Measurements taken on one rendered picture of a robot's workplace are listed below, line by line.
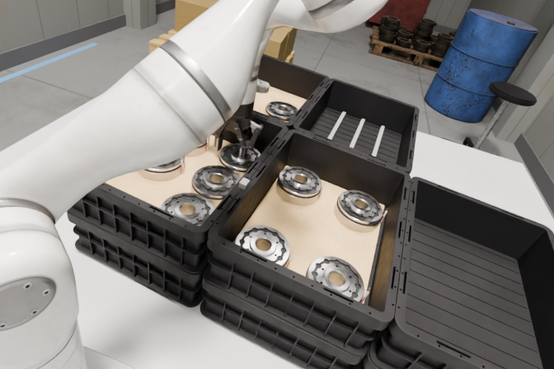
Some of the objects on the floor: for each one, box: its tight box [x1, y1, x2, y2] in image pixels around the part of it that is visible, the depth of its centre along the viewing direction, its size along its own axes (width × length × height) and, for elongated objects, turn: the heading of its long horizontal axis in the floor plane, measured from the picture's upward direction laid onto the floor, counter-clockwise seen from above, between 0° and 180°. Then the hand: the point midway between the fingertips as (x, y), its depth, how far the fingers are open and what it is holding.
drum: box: [425, 8, 538, 123], centre depth 341 cm, size 62×63×93 cm
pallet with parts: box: [369, 16, 457, 72], centre depth 479 cm, size 92×133×50 cm
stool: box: [442, 82, 537, 157], centre depth 269 cm, size 52×50×62 cm
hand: (230, 148), depth 83 cm, fingers open, 5 cm apart
